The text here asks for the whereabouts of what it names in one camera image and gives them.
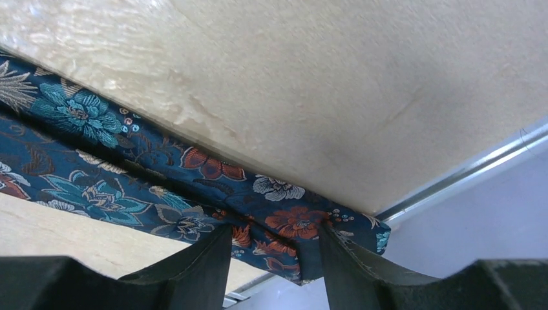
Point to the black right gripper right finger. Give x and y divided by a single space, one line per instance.
356 278

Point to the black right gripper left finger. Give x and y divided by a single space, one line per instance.
194 278

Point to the navy floral tie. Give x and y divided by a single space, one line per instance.
65 147

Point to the aluminium frame rail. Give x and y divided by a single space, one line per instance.
492 206

